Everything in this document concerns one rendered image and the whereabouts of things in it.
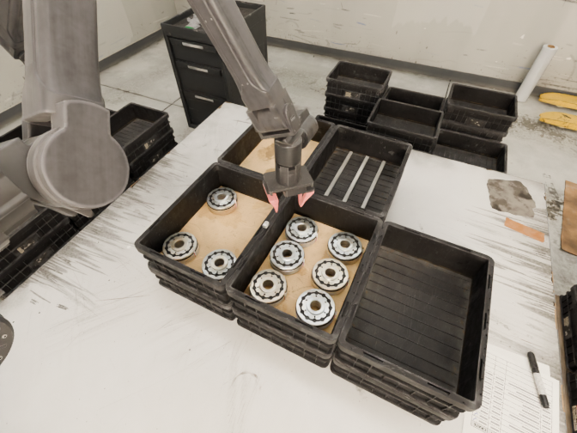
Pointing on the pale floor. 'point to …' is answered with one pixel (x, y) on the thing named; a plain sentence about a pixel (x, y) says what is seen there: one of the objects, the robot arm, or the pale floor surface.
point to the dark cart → (207, 62)
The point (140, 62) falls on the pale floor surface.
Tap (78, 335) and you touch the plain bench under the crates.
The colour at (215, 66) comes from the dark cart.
